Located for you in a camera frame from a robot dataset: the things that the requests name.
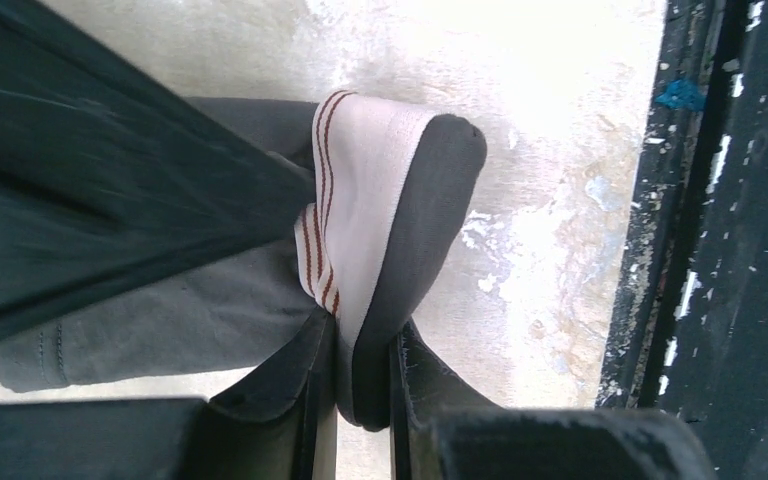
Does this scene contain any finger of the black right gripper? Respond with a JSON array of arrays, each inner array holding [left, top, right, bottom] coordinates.
[[0, 1, 314, 341]]

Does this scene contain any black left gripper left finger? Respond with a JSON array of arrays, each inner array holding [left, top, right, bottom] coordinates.
[[0, 311, 336, 479]]

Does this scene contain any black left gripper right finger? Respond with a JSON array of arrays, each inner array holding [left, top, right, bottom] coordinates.
[[389, 323, 716, 479]]

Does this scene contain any dark grey boxer underwear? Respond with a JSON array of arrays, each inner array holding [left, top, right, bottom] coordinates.
[[0, 90, 487, 432]]

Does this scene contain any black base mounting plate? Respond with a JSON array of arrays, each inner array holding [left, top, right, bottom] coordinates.
[[595, 1, 768, 479]]

